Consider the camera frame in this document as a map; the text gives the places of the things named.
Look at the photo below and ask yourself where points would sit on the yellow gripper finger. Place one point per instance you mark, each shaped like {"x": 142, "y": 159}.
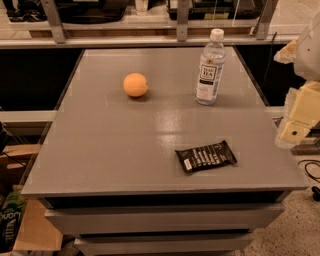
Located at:
{"x": 287, "y": 54}
{"x": 301, "y": 114}

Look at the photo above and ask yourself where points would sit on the clear blue plastic bottle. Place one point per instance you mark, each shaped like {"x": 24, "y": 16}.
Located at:
{"x": 211, "y": 65}

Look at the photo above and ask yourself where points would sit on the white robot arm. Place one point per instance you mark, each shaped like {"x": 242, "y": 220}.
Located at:
{"x": 307, "y": 61}

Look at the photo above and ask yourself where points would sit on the black snack bar wrapper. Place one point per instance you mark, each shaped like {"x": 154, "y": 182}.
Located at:
{"x": 206, "y": 157}

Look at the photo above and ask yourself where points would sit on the orange fruit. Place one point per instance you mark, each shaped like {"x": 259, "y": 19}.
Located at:
{"x": 135, "y": 85}

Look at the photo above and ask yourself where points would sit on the grey drawer cabinet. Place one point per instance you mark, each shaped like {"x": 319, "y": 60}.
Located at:
{"x": 108, "y": 173}

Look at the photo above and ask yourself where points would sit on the black bin on shelf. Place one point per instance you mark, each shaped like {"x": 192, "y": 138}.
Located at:
{"x": 91, "y": 11}

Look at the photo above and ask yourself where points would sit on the metal shelf rack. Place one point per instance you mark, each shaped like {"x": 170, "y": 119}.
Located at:
{"x": 282, "y": 22}

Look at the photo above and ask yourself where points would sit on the brown cardboard box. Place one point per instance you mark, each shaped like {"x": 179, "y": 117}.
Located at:
{"x": 35, "y": 236}

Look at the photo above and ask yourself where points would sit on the green printed bag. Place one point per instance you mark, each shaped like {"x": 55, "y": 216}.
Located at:
{"x": 11, "y": 216}

